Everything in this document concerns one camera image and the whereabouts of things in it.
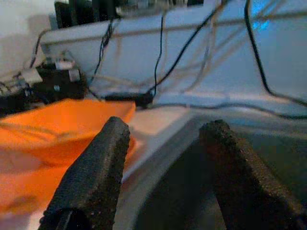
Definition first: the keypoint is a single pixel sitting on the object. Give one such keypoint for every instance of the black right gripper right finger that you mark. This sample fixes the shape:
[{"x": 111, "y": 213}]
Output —
[{"x": 239, "y": 187}]

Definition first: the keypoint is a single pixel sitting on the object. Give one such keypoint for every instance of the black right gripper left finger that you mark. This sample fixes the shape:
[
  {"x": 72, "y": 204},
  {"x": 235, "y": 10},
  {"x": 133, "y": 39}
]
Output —
[{"x": 96, "y": 172}]

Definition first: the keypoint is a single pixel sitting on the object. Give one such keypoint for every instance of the orange plastic bowl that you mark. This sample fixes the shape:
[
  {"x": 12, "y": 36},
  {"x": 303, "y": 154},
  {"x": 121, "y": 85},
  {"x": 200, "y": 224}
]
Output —
[{"x": 60, "y": 119}]

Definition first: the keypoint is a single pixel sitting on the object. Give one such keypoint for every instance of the stainless steel sink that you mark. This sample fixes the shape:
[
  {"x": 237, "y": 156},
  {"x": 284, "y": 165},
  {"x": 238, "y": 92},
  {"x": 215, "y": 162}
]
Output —
[{"x": 168, "y": 191}]

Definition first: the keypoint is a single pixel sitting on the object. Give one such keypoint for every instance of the black power adapter brick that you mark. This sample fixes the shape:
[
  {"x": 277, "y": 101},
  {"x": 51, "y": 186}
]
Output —
[{"x": 129, "y": 97}]

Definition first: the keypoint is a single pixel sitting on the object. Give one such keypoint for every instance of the black charger device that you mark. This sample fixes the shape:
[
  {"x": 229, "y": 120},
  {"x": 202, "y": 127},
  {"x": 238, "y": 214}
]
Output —
[{"x": 60, "y": 88}]

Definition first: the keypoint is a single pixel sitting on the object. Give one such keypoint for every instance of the black slatted rack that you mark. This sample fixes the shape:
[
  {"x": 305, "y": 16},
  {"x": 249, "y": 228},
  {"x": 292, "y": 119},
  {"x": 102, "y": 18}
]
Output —
[{"x": 81, "y": 12}]

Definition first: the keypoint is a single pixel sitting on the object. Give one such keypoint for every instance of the clear plastic case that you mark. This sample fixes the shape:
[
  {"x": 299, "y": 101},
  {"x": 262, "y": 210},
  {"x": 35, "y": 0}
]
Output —
[{"x": 134, "y": 8}]

